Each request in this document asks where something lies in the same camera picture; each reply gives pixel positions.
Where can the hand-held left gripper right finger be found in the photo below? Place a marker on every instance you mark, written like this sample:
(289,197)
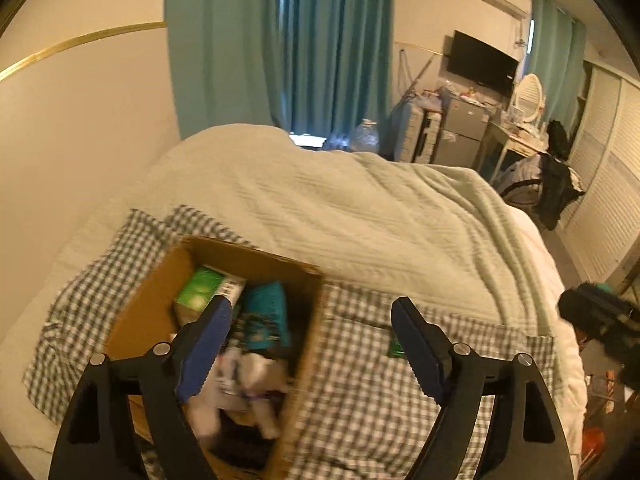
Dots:
(420,350)

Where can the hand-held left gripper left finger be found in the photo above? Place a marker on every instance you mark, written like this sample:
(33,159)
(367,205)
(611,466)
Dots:
(205,355)

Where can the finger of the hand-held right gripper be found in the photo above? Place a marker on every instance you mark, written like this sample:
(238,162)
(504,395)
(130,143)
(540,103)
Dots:
(580,307)

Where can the brown cardboard box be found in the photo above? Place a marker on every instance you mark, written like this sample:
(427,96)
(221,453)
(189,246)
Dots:
(150,300)

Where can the small green packet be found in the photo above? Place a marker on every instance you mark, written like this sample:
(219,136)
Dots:
(396,349)

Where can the green carton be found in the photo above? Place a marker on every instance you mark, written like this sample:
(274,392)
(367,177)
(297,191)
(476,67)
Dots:
(202,292)

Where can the teal packet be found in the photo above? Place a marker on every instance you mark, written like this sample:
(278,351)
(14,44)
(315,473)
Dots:
(267,315)

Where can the grey checked cloth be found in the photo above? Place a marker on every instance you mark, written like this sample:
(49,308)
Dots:
(360,410)

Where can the orange floor object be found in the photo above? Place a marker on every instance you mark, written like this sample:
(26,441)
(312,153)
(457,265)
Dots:
(595,442)

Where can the chair with black clothes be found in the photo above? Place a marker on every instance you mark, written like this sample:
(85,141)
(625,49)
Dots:
(552,180)

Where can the white louvered wardrobe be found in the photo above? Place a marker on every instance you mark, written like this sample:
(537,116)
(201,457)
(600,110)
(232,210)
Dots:
(610,175)

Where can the white dressing table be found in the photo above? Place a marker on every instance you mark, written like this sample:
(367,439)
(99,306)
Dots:
(515,145)

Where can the grey mini fridge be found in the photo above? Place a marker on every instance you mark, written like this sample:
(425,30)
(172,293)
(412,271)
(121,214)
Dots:
(460,132)

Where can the blue suitcase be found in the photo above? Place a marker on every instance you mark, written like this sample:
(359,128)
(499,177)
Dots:
(407,132)

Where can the oval white vanity mirror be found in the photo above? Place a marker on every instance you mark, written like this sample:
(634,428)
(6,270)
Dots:
(527,95)

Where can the narrow teal curtain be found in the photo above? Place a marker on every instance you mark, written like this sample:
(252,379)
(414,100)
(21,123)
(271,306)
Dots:
(557,50)

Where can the wide teal window curtain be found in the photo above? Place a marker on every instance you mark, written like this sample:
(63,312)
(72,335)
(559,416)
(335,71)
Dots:
(325,45)

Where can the black wall television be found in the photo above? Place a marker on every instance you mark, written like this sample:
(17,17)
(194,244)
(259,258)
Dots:
(482,62)

